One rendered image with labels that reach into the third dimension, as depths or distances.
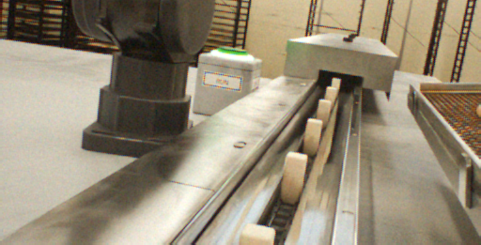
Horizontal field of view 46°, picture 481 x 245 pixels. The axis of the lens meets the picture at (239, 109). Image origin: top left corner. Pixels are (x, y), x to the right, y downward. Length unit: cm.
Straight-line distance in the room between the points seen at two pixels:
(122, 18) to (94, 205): 25
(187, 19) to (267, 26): 710
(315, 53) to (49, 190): 61
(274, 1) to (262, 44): 59
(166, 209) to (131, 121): 25
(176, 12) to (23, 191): 18
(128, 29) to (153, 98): 7
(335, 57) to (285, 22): 662
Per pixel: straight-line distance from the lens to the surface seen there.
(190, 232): 25
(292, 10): 753
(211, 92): 70
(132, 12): 48
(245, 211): 31
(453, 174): 37
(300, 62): 93
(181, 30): 47
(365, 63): 92
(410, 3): 749
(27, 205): 38
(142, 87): 50
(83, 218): 25
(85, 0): 50
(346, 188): 35
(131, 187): 29
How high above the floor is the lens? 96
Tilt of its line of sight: 10 degrees down
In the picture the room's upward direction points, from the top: 8 degrees clockwise
